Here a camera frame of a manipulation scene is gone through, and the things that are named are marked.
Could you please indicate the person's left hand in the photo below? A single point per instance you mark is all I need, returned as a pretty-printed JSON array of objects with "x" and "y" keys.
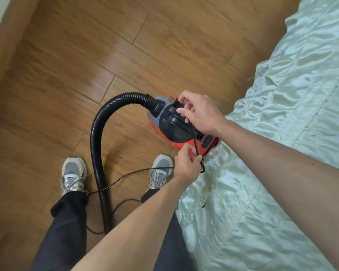
[{"x": 186, "y": 169}]

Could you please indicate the person's right hand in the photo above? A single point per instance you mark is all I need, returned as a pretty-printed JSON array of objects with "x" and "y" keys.
[{"x": 206, "y": 115}]

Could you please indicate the red vacuum cleaner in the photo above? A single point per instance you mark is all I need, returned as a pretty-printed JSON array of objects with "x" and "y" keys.
[{"x": 175, "y": 132}]

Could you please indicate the person's right forearm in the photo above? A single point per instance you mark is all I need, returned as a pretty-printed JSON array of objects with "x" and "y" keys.
[{"x": 293, "y": 177}]

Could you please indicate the person's left forearm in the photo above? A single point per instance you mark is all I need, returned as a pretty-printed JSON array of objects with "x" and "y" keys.
[{"x": 135, "y": 234}]

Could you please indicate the person's right grey shoe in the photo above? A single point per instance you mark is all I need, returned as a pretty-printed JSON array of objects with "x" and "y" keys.
[{"x": 161, "y": 172}]

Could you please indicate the person's grey shoe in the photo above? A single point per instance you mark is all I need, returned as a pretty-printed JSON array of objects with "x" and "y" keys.
[
  {"x": 161, "y": 172},
  {"x": 72, "y": 173}
]

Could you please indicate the person's left grey shoe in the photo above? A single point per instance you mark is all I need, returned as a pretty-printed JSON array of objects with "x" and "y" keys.
[{"x": 72, "y": 173}]

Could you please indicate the person's dark trousers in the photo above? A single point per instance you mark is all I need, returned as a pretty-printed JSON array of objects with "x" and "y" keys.
[{"x": 65, "y": 231}]

